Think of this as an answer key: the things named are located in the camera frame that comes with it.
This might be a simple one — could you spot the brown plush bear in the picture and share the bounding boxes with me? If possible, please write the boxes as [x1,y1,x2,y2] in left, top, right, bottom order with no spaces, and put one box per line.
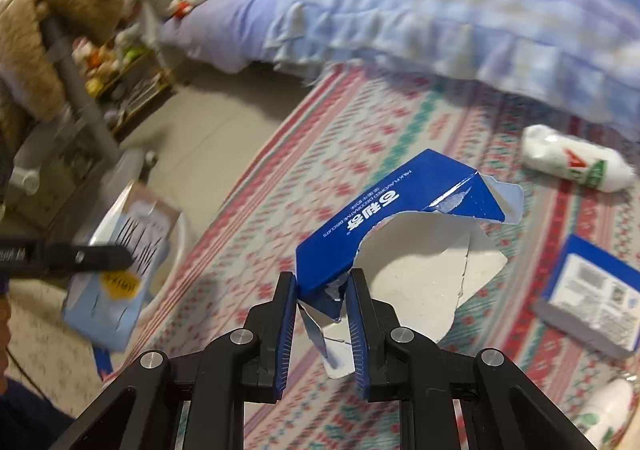
[0,0,136,141]

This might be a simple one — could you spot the patterned red green floor mat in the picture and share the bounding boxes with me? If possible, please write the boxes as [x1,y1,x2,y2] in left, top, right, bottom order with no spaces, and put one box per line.
[102,64,640,450]

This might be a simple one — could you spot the torn blue cardboard box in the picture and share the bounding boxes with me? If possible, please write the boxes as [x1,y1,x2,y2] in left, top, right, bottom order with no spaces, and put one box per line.
[295,148,525,373]

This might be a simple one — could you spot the torn printed cardboard piece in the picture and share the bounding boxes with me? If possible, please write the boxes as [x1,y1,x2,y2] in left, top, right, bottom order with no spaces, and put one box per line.
[532,234,640,361]

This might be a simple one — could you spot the white waste basket blue patches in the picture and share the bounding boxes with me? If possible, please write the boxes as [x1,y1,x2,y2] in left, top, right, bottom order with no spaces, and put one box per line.
[90,180,193,378]

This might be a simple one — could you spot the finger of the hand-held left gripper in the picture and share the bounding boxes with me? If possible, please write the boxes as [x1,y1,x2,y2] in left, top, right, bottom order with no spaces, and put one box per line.
[0,235,135,279]

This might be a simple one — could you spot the light blue drink carton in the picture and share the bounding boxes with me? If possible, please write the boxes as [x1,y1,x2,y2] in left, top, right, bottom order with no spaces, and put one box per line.
[61,180,182,351]

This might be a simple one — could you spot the plaid ruffled blanket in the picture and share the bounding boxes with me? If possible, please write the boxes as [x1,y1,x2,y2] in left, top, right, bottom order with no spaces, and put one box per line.
[277,0,640,151]

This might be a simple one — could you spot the bed with purple sheet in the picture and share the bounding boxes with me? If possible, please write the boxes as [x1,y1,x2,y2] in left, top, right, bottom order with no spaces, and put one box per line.
[155,0,301,75]

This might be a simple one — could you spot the yellow toy shelf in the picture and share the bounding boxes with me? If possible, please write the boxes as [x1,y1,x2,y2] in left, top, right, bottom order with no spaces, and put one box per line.
[75,37,176,141]

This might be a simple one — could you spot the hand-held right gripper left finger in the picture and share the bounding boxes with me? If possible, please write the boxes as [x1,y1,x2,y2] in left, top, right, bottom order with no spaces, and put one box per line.
[50,272,299,450]

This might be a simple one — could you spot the crushed white plastic bottle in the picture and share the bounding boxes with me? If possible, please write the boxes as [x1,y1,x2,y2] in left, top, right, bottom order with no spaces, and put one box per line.
[522,125,628,193]

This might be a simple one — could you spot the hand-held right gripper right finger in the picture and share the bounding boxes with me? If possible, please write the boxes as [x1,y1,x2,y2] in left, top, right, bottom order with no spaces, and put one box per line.
[345,269,598,450]

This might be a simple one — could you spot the person's dark blue clothing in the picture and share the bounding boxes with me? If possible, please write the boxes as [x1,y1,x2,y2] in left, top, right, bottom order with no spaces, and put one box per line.
[0,377,76,450]

